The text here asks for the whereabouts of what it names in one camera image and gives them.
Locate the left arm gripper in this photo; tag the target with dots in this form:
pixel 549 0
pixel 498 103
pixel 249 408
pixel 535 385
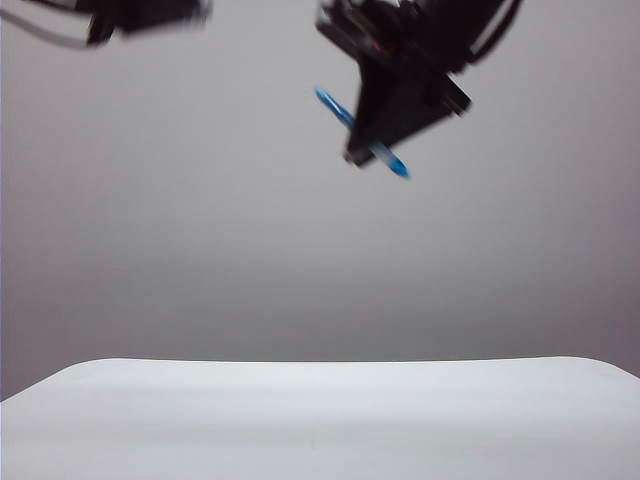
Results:
pixel 102 27

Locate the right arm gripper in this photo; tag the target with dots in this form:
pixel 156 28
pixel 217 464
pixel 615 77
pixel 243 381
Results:
pixel 400 35

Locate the clear blue pen body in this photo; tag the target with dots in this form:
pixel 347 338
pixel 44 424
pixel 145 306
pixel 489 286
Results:
pixel 395 162

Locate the translucent blue pen cap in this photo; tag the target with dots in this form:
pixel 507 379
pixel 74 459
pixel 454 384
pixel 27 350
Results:
pixel 331 104

